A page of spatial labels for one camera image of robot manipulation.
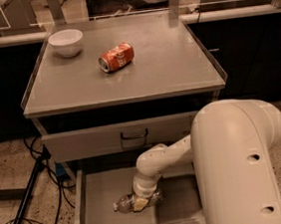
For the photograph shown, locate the black floor cables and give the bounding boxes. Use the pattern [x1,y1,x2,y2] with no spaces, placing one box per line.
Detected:
[0,132,80,224]

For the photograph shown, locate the clear acrylic barrier panel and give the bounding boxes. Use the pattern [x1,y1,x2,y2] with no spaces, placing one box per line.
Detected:
[0,0,281,43]

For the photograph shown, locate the grey top drawer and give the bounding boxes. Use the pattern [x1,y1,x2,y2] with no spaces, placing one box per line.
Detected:
[42,112,196,162]

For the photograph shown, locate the clear plastic water bottle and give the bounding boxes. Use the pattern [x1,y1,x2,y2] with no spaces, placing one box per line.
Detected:
[114,189,163,214]

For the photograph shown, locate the black drawer handle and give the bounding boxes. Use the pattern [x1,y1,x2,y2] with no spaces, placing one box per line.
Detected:
[120,128,148,140]

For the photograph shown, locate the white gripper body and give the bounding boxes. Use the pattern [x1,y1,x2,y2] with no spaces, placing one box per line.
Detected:
[133,177,157,198]

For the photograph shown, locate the orange soda can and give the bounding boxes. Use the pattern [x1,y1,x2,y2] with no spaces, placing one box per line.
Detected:
[98,42,135,74]

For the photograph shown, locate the grey drawer cabinet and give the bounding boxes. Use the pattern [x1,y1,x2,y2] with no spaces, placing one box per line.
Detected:
[12,6,237,184]

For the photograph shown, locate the black tripod leg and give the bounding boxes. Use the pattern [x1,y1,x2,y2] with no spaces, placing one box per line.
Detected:
[13,152,51,224]

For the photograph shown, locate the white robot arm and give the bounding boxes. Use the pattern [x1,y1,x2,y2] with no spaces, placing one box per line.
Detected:
[133,100,281,224]

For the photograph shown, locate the grey open middle drawer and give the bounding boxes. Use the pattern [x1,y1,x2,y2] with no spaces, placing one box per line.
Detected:
[74,164,206,224]

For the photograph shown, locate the white ceramic bowl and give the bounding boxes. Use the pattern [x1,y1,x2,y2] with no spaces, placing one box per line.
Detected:
[48,29,85,58]

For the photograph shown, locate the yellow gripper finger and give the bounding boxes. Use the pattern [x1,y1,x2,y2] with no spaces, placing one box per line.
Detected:
[134,197,148,213]

